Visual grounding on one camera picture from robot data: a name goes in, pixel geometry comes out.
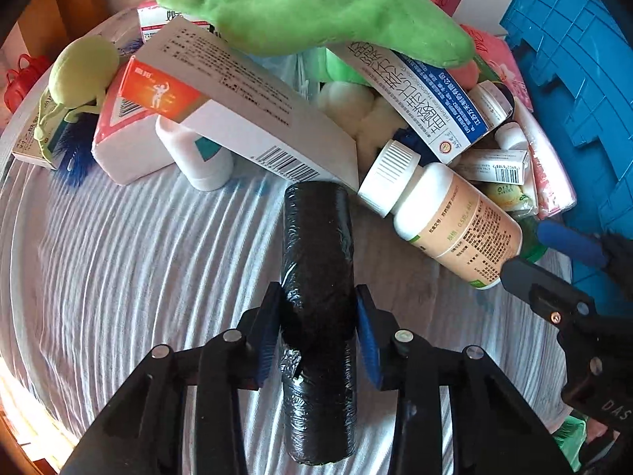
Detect yellow-green plush toy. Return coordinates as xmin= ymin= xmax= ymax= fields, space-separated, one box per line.
xmin=32 ymin=36 xmax=122 ymax=142

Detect blue plastic crate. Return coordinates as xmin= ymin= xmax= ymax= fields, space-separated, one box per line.
xmin=499 ymin=0 xmax=633 ymax=288

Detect white red box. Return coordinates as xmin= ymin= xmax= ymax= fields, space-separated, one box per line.
xmin=137 ymin=0 xmax=208 ymax=43

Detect white bottle beige label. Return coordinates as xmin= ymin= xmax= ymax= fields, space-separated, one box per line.
xmin=357 ymin=139 xmax=524 ymax=290

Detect light green packet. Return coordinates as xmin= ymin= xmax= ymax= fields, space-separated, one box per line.
xmin=316 ymin=47 xmax=369 ymax=87

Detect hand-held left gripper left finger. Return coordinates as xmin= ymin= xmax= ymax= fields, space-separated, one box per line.
xmin=59 ymin=282 xmax=285 ymax=475

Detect pink floral tissue pack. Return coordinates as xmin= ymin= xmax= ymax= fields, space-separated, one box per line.
xmin=460 ymin=25 xmax=535 ymax=114

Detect small white barcode box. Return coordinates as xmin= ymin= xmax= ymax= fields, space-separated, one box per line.
xmin=462 ymin=149 xmax=531 ymax=185

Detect large green plush toy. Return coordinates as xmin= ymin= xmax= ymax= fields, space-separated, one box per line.
xmin=155 ymin=0 xmax=476 ymax=70

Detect red plastic toy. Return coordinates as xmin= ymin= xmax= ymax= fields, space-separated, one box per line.
xmin=5 ymin=53 xmax=53 ymax=114

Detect white cotton balls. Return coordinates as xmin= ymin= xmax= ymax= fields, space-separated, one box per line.
xmin=316 ymin=82 xmax=411 ymax=159

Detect white bottle teal label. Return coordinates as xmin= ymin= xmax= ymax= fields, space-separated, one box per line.
xmin=155 ymin=115 xmax=234 ymax=192

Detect white box blue label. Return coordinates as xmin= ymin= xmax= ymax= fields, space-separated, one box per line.
xmin=329 ymin=40 xmax=515 ymax=164

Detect green yellow bottle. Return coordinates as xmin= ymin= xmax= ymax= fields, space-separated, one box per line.
xmin=482 ymin=180 xmax=547 ymax=263

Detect small white green box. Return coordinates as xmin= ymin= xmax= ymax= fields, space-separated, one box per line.
xmin=11 ymin=94 xmax=70 ymax=171

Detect small white bottle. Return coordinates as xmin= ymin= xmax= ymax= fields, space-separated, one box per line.
xmin=495 ymin=121 xmax=527 ymax=152

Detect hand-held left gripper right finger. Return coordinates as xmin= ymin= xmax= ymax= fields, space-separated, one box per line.
xmin=353 ymin=284 xmax=569 ymax=475

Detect white box orange label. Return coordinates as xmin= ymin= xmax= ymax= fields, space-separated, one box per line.
xmin=119 ymin=17 xmax=361 ymax=191

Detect black garbage bag roll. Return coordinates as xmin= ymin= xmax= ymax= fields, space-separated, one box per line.
xmin=279 ymin=181 xmax=358 ymax=466

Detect blue fuzzy brush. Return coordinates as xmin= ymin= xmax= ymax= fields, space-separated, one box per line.
xmin=52 ymin=114 xmax=100 ymax=189

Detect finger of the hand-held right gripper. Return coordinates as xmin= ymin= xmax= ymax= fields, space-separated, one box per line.
xmin=536 ymin=220 xmax=633 ymax=283
xmin=499 ymin=256 xmax=633 ymax=436

